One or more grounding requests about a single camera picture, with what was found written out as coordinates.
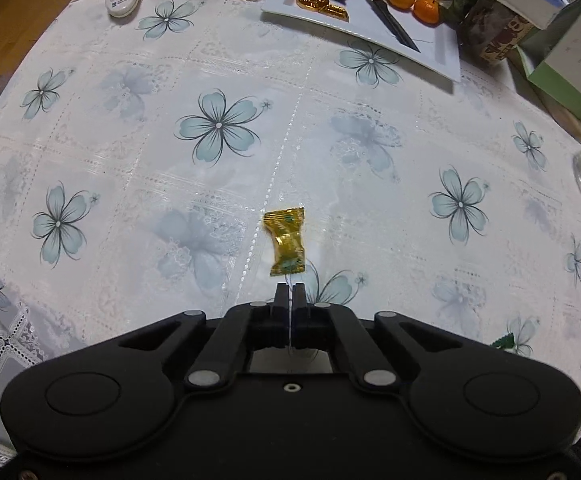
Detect gold candy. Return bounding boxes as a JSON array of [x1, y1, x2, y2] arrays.
[[263, 206, 307, 277]]

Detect green white desk calendar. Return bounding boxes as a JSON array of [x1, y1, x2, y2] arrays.
[[518, 0, 581, 133]]

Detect white rectangular plate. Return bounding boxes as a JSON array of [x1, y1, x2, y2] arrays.
[[260, 0, 462, 82]]

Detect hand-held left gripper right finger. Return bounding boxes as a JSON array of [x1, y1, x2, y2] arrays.
[[290, 282, 465, 391]]

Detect brown patterned box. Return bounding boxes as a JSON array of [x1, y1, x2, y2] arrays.
[[458, 0, 531, 66]]

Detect black handled knife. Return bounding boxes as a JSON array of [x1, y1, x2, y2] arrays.
[[357, 0, 421, 53]]

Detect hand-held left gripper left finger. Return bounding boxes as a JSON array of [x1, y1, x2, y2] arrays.
[[118, 282, 290, 391]]

